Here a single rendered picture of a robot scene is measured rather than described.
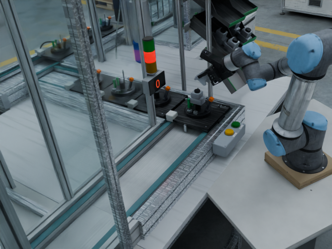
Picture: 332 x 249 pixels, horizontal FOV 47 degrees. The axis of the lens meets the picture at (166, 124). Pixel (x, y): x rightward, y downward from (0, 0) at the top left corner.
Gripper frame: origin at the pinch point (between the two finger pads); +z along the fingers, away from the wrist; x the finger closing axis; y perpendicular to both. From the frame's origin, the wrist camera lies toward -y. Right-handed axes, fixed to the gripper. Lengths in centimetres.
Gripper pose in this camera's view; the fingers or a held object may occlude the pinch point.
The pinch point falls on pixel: (195, 77)
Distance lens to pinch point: 183.4
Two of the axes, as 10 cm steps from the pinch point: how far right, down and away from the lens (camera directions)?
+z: -6.1, 2.9, 7.3
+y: 5.6, 8.1, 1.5
